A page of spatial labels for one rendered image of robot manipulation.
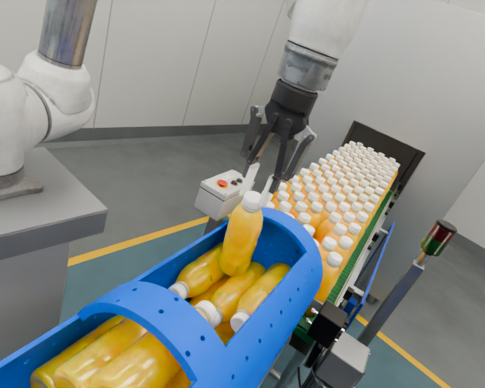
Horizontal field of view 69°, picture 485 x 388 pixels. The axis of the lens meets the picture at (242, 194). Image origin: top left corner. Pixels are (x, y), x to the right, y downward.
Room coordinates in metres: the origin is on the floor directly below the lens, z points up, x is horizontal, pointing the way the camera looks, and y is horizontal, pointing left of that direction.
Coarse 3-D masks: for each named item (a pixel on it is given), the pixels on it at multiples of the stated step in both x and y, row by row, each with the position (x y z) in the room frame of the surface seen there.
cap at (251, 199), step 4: (248, 192) 0.64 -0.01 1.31; (252, 192) 0.64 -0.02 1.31; (256, 192) 0.65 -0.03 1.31; (244, 196) 0.62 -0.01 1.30; (248, 196) 0.63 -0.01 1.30; (252, 196) 0.63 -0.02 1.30; (256, 196) 0.63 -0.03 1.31; (260, 196) 0.64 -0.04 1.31; (244, 200) 0.62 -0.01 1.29; (248, 200) 0.62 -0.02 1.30; (252, 200) 0.62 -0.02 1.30; (256, 200) 0.62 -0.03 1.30; (244, 204) 0.62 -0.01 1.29; (248, 204) 0.62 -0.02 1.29; (252, 204) 0.61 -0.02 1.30; (256, 204) 0.62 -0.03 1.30; (248, 208) 0.62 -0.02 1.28; (252, 208) 0.62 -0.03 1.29; (256, 208) 0.62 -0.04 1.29
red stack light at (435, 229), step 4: (436, 224) 1.02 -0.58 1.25; (432, 228) 1.03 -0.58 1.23; (436, 228) 1.01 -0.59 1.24; (440, 228) 1.00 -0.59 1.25; (432, 232) 1.01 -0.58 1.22; (436, 232) 1.00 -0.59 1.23; (440, 232) 1.00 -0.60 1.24; (444, 232) 0.99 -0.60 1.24; (448, 232) 0.99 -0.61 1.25; (432, 236) 1.01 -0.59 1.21; (436, 236) 1.00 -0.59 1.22; (440, 236) 0.99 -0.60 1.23; (444, 236) 0.99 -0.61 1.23; (448, 236) 0.99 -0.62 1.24; (452, 236) 1.00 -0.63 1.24; (440, 240) 0.99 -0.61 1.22; (444, 240) 0.99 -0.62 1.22; (448, 240) 0.99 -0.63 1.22
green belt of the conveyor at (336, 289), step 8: (392, 192) 2.26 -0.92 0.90; (384, 200) 2.06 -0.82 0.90; (376, 216) 1.77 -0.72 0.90; (368, 232) 1.54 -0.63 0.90; (360, 240) 1.43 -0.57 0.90; (360, 248) 1.36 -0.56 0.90; (352, 256) 1.27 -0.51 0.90; (352, 264) 1.21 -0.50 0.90; (344, 272) 1.13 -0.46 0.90; (344, 280) 1.08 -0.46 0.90; (336, 288) 1.02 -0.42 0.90; (328, 296) 0.96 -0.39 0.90; (336, 296) 0.97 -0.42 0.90; (304, 320) 0.81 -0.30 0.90; (312, 320) 0.82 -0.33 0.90; (296, 328) 0.79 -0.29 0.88; (304, 328) 0.79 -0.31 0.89; (304, 336) 0.78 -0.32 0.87
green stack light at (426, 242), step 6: (426, 234) 1.04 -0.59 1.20; (426, 240) 1.01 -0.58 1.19; (432, 240) 1.00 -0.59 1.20; (420, 246) 1.02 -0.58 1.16; (426, 246) 1.00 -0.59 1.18; (432, 246) 1.00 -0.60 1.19; (438, 246) 0.99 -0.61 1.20; (444, 246) 1.00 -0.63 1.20; (426, 252) 1.00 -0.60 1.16; (432, 252) 0.99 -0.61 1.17; (438, 252) 0.99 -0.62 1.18
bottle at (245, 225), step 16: (240, 208) 0.63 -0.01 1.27; (240, 224) 0.61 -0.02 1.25; (256, 224) 0.62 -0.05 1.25; (224, 240) 0.64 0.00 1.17; (240, 240) 0.61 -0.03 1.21; (256, 240) 0.64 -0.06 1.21; (224, 256) 0.64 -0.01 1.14; (240, 256) 0.63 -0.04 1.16; (224, 272) 0.64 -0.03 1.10; (240, 272) 0.64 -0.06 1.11
